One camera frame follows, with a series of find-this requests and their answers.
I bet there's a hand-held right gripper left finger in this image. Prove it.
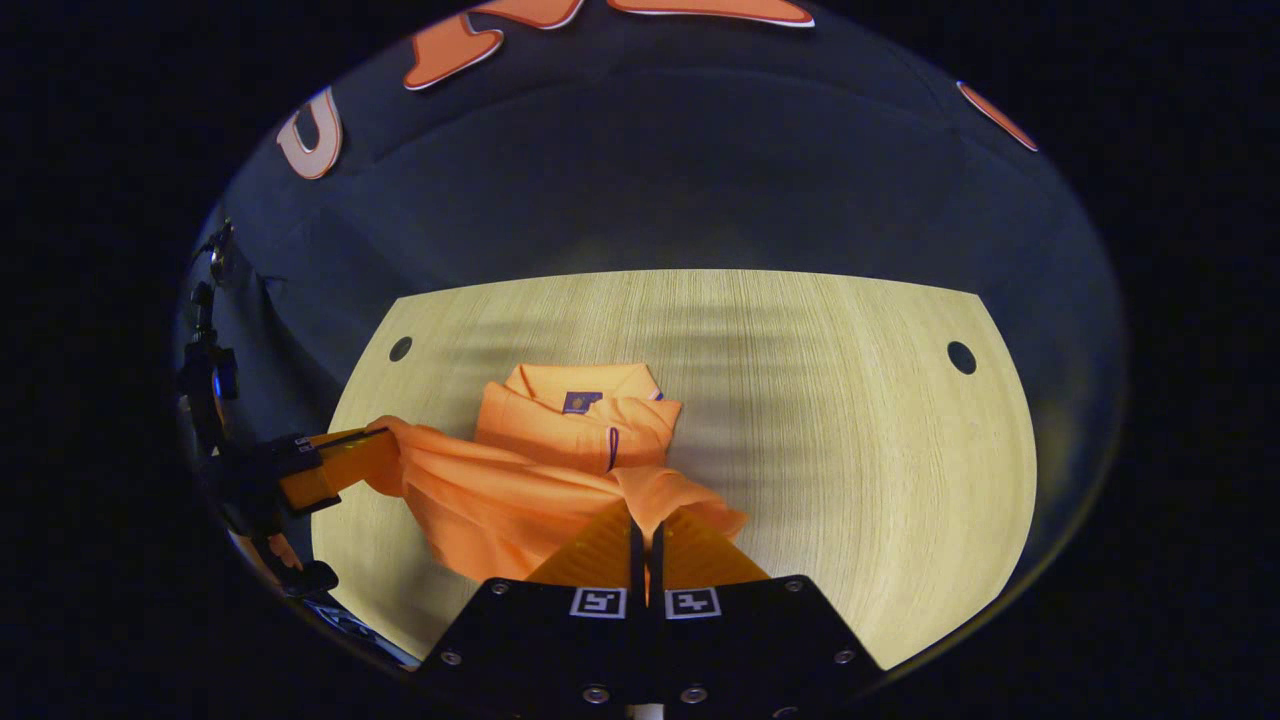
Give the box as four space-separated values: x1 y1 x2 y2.
415 500 649 716

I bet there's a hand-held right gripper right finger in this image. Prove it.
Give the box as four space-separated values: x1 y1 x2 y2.
648 505 886 716

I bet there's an orange T-shirt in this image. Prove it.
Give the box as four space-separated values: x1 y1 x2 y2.
365 362 749 586

